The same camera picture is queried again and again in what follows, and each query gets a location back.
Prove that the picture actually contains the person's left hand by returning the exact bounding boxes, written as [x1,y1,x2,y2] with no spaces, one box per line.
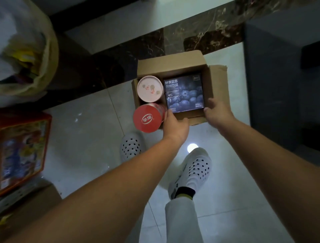
[162,109,191,146]

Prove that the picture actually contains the person's right hand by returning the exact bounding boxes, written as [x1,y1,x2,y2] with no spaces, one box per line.
[203,97,236,130]

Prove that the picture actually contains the red canister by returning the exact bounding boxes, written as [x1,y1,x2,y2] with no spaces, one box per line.
[133,102,167,133]

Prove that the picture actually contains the black box white edge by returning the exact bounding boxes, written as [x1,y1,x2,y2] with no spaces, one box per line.
[163,73,206,114]

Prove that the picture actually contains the pink cylinder canister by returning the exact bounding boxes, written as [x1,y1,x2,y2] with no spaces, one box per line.
[136,75,164,104]

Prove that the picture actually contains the brown cardboard box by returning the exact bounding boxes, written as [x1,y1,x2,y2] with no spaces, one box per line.
[131,50,232,126]

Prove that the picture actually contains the person's left forearm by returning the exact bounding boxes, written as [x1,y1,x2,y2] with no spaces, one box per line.
[5,135,181,243]

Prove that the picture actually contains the person's right forearm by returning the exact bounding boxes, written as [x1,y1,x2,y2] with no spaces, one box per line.
[220,117,320,243]

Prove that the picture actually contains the person's white shoe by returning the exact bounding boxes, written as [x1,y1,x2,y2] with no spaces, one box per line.
[167,147,212,200]
[120,132,146,163]

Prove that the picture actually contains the person's grey trousers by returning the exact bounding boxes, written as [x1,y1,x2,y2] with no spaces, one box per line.
[165,197,205,243]

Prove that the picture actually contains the dark grey furniture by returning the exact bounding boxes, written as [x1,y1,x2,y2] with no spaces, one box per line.
[245,15,320,166]

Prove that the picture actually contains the red and pink carton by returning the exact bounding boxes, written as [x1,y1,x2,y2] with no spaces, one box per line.
[0,111,53,196]

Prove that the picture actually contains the waste basket with rubbish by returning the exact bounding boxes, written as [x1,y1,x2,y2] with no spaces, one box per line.
[0,0,60,108]

